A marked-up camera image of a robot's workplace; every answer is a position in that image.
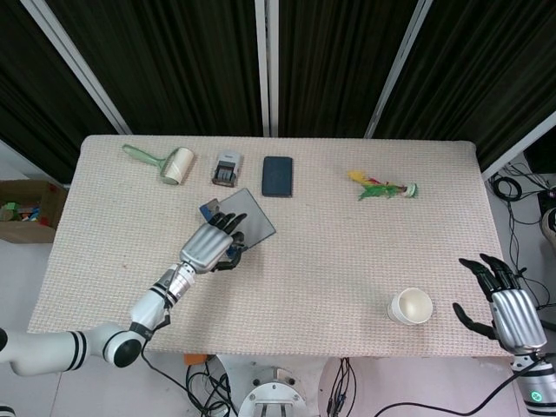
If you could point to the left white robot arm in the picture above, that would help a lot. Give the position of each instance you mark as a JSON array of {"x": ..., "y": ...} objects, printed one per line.
[{"x": 147, "y": 306}]

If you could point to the white frame post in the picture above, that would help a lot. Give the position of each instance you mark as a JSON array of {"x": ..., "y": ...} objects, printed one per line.
[
  {"x": 397, "y": 65},
  {"x": 74, "y": 61},
  {"x": 266, "y": 65},
  {"x": 521, "y": 145}
]

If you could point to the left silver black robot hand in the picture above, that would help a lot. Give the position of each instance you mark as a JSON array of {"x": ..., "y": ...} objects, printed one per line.
[{"x": 206, "y": 247}]

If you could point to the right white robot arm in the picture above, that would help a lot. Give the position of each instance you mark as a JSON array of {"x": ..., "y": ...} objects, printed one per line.
[{"x": 540, "y": 382}]

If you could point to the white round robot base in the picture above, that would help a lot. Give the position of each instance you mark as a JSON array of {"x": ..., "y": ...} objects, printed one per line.
[{"x": 271, "y": 397}]

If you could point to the brown cardboard box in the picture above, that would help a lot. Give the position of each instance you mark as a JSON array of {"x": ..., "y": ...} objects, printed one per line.
[{"x": 24, "y": 232}]

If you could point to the grey date stamp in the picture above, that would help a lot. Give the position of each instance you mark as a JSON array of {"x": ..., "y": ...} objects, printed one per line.
[{"x": 226, "y": 169}]

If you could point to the colourful feather shuttlecock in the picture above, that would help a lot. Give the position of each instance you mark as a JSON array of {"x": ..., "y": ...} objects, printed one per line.
[{"x": 378, "y": 189}]

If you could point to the beige woven tablecloth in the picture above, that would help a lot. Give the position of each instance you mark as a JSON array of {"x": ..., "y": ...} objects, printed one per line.
[{"x": 326, "y": 260}]

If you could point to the blue glasses case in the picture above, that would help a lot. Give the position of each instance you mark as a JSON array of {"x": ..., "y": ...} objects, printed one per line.
[{"x": 256, "y": 217}]

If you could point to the colourful toy blocks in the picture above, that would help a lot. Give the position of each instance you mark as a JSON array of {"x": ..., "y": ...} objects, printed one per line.
[{"x": 21, "y": 213}]

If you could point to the black pleated curtain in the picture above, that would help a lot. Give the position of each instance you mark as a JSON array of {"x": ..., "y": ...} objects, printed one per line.
[
  {"x": 174, "y": 61},
  {"x": 35, "y": 108},
  {"x": 486, "y": 65},
  {"x": 330, "y": 61}
]

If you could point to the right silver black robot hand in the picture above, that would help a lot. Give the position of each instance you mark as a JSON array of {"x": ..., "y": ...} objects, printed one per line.
[{"x": 519, "y": 317}]

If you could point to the orange tape piece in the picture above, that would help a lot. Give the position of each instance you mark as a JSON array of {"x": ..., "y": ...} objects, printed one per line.
[{"x": 195, "y": 359}]

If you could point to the white paper cup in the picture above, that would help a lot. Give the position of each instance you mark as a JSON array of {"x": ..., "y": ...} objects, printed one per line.
[{"x": 412, "y": 304}]

